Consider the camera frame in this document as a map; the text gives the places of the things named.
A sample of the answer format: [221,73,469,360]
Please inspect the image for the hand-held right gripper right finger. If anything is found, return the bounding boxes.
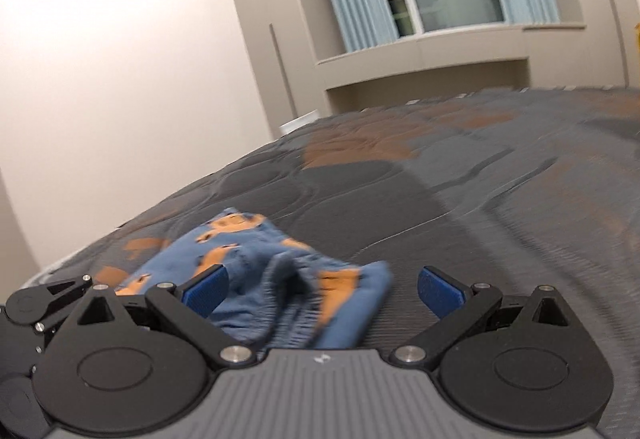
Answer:
[389,266,585,368]

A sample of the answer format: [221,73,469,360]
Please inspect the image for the white board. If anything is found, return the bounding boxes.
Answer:
[279,109,319,134]

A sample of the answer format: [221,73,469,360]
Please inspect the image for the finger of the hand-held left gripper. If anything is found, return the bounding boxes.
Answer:
[46,274,94,299]

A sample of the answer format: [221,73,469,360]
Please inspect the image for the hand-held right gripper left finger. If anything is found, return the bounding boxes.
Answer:
[64,265,257,370]

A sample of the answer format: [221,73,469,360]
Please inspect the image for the grey and orange quilted bed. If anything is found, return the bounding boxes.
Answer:
[0,86,640,439]

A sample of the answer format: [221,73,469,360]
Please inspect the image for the blue pants with orange cars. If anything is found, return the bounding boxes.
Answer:
[114,207,394,353]

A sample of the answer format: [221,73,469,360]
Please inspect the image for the beige window sill cabinet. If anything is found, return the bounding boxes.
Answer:
[314,23,587,108]

